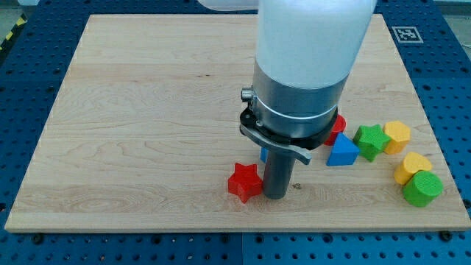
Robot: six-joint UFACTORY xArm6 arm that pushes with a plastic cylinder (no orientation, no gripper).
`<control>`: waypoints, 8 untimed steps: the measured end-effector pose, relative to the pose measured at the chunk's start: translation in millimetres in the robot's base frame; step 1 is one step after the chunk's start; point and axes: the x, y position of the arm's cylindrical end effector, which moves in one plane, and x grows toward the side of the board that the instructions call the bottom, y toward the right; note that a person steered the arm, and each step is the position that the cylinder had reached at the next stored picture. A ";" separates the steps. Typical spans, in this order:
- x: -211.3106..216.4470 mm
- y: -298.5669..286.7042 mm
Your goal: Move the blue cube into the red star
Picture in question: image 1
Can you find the green cylinder block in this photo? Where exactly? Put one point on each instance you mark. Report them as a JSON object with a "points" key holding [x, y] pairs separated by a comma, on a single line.
{"points": [[423, 188]]}

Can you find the red star block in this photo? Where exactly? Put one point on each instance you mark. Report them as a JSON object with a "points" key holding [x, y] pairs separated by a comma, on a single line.
{"points": [[245, 182]]}

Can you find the blue triangle block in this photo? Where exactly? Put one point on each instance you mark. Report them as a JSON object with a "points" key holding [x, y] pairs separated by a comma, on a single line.
{"points": [[343, 153]]}

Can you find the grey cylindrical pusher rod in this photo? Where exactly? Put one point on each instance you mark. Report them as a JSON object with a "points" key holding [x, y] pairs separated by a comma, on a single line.
{"points": [[277, 175]]}

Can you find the yellow heart block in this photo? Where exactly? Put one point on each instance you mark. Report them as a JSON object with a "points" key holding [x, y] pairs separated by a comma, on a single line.
{"points": [[412, 163]]}

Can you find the yellow hexagon block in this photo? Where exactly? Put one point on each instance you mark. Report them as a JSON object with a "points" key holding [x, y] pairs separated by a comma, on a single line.
{"points": [[400, 135]]}

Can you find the fiducial marker tag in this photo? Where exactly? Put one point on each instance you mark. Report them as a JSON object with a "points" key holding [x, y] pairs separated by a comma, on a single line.
{"points": [[407, 34]]}

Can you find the red cylinder block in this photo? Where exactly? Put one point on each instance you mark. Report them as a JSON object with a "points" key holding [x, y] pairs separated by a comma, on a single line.
{"points": [[339, 127]]}

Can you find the green star block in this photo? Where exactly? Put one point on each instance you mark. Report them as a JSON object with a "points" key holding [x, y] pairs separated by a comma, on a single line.
{"points": [[371, 140]]}

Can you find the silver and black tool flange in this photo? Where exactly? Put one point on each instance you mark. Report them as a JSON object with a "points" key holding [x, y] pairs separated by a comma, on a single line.
{"points": [[288, 120]]}

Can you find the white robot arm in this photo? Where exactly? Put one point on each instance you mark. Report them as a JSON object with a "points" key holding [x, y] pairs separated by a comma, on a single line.
{"points": [[304, 54]]}

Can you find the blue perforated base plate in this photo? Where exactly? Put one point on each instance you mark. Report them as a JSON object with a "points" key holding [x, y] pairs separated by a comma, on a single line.
{"points": [[30, 79]]}

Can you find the wooden board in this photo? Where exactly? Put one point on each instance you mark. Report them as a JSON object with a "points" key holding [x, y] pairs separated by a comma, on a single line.
{"points": [[143, 136]]}

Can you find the blue cube block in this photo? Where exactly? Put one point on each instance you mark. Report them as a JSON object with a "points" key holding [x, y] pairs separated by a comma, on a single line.
{"points": [[263, 154]]}

